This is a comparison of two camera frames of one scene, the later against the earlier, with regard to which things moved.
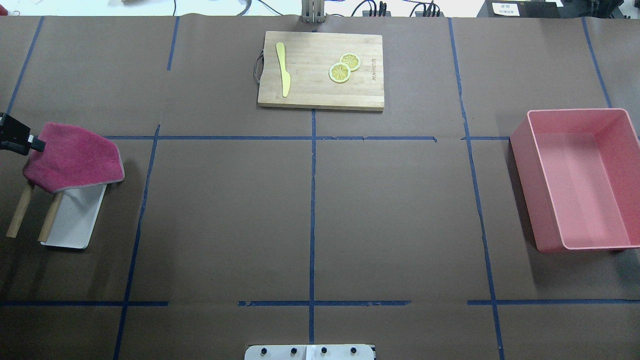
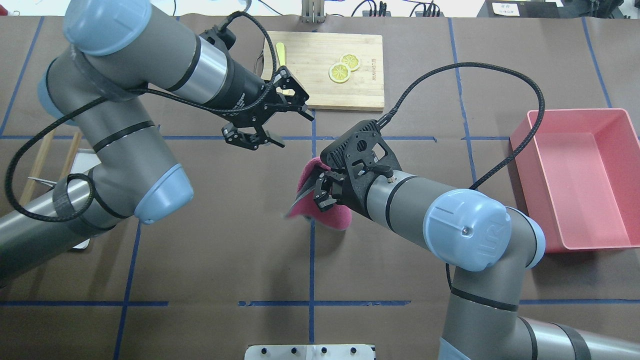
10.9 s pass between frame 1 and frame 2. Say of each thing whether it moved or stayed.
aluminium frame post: stayed
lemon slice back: stayed
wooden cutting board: stayed
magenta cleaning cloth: moved
